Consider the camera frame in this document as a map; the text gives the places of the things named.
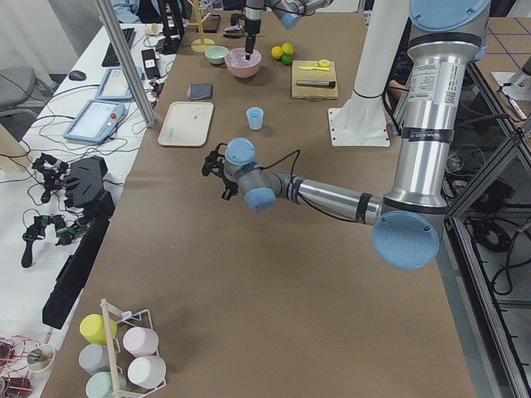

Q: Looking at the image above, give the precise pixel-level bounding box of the pink cup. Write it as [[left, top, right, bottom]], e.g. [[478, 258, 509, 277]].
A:
[[123, 327, 159, 357]]

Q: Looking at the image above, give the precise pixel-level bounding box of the cream rabbit tray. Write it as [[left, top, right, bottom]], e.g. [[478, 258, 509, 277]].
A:
[[158, 101, 214, 148]]

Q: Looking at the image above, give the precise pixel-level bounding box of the light blue plastic cup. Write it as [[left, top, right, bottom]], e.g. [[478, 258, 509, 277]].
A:
[[246, 107, 265, 131]]

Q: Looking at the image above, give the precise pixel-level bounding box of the yellow cup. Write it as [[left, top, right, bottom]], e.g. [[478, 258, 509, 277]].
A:
[[79, 313, 107, 345]]

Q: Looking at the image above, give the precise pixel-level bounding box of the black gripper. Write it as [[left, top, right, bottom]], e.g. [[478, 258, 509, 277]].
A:
[[222, 177, 238, 201], [244, 18, 261, 61]]

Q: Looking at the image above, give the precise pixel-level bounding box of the aluminium frame post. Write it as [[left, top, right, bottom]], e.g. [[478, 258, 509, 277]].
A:
[[95, 0, 156, 128]]

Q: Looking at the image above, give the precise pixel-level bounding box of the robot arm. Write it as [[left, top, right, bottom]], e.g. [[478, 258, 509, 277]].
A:
[[219, 1, 490, 269], [243, 0, 333, 61]]

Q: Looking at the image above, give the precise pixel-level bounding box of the teach pendant tablet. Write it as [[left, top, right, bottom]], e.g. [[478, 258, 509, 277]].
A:
[[63, 99, 125, 143], [95, 67, 133, 102]]

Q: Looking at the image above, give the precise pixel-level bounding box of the steel cylinder tool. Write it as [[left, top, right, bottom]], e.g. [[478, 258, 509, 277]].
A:
[[295, 80, 336, 89]]

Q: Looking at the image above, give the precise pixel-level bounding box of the mint green cup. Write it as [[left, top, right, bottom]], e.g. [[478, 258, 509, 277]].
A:
[[85, 371, 114, 398]]

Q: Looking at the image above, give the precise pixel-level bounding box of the black keyboard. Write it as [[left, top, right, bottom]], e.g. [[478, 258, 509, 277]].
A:
[[100, 27, 137, 68]]

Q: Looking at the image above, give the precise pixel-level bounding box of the wooden cup tree stand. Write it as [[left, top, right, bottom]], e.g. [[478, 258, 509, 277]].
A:
[[188, 0, 215, 53]]

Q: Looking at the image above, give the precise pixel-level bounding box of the green lime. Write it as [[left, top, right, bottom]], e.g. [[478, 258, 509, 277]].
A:
[[281, 54, 293, 66]]

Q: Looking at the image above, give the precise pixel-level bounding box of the near teach pendant tablet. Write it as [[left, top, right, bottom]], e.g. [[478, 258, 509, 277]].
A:
[[63, 99, 125, 143]]

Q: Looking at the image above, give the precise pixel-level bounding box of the metal ice scoop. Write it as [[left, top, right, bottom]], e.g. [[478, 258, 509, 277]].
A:
[[223, 26, 245, 38]]

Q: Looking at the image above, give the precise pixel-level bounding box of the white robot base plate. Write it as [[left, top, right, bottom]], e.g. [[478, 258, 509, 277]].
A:
[[328, 106, 390, 147]]

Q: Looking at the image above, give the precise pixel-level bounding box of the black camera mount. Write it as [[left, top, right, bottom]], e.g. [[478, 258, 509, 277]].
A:
[[42, 156, 115, 329]]

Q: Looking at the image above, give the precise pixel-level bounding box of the mint green bowl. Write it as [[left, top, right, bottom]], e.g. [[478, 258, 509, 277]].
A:
[[204, 46, 229, 66]]

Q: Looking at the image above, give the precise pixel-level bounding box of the white wire cup rack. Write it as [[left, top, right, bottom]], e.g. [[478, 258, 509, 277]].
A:
[[100, 298, 167, 397]]

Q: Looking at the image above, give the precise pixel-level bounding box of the pile of clear ice cubes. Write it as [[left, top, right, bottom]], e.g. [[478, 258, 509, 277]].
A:
[[226, 48, 261, 69]]

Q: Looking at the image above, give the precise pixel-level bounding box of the pink bowl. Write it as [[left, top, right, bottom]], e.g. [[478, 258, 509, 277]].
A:
[[225, 47, 262, 79]]

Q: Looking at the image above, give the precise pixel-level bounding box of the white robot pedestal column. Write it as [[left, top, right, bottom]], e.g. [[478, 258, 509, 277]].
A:
[[342, 0, 409, 113]]

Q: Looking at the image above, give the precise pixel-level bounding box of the black computer mouse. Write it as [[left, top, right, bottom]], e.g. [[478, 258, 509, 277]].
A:
[[68, 70, 86, 81]]

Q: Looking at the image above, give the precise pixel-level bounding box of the white cup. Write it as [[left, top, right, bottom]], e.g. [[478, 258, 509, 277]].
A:
[[128, 356, 167, 389]]

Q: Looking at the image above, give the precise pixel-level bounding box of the far teach pendant tablet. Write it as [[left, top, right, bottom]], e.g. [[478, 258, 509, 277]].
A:
[[95, 67, 133, 102]]

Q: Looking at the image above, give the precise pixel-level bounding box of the grey folded cloth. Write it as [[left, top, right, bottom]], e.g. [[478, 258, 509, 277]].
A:
[[187, 83, 213, 100]]

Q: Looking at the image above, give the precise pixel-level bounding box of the paper cup with strainer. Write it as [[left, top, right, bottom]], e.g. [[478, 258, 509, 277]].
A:
[[27, 344, 56, 374]]

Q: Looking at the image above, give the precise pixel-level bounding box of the grey cup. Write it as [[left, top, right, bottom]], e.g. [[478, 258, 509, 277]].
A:
[[78, 344, 110, 375]]

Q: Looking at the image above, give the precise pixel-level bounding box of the wooden cutting board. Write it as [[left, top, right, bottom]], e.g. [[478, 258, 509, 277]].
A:
[[291, 59, 339, 100]]

